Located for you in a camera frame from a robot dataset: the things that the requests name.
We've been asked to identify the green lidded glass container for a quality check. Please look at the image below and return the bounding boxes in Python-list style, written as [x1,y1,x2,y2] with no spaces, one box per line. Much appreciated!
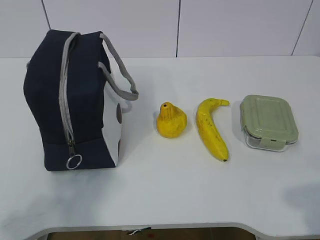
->
[239,94,299,152]

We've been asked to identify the yellow banana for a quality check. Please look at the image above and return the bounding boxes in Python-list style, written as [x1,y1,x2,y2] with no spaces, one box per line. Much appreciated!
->
[195,98,230,162]

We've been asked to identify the navy blue lunch bag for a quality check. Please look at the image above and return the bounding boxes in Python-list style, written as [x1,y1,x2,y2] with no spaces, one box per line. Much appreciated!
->
[23,29,139,172]

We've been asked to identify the yellow pear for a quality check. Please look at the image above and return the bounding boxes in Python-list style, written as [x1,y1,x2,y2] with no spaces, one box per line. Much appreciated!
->
[156,102,188,139]

